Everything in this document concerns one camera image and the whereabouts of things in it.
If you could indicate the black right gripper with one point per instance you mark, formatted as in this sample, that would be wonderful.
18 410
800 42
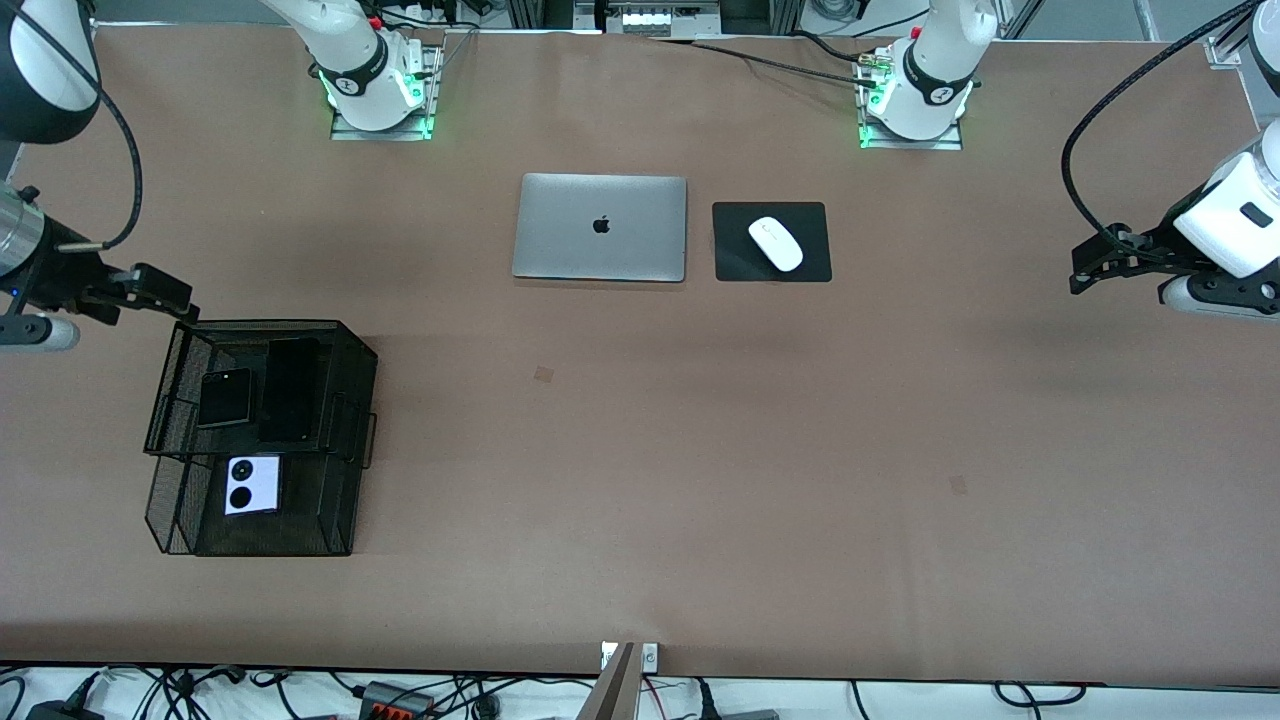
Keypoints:
62 276

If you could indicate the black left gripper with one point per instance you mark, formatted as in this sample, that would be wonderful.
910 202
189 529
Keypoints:
1158 243

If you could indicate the black flip phone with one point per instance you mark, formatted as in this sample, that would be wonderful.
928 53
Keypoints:
224 398

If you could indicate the long black smartphone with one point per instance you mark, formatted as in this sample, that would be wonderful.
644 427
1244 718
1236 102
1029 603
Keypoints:
290 390

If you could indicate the pink white flip phone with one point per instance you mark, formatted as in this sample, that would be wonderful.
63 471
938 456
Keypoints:
255 485

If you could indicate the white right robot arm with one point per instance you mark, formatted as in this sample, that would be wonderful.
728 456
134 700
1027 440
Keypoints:
360 70

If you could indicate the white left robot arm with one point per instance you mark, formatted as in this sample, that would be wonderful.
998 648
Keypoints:
930 80

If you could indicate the black mesh two-tier tray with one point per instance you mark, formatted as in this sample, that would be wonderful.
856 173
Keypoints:
320 510

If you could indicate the white computer mouse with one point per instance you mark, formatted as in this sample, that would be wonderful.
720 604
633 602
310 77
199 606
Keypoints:
776 243

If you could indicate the black mouse pad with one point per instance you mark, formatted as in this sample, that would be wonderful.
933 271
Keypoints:
730 260

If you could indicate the silver closed laptop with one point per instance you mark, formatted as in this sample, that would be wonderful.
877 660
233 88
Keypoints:
560 220

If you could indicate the small black power brick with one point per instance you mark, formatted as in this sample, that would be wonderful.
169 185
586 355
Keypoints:
55 712

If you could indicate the white power strip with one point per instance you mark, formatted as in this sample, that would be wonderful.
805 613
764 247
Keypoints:
660 20

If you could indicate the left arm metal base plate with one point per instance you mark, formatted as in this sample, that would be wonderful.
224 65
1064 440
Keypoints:
910 144

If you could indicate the aluminium corner bracket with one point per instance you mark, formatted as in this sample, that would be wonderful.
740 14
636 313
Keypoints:
1222 52

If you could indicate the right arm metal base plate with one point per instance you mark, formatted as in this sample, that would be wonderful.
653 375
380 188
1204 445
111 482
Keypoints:
430 100

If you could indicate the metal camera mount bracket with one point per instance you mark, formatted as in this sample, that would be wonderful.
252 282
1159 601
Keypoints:
615 690

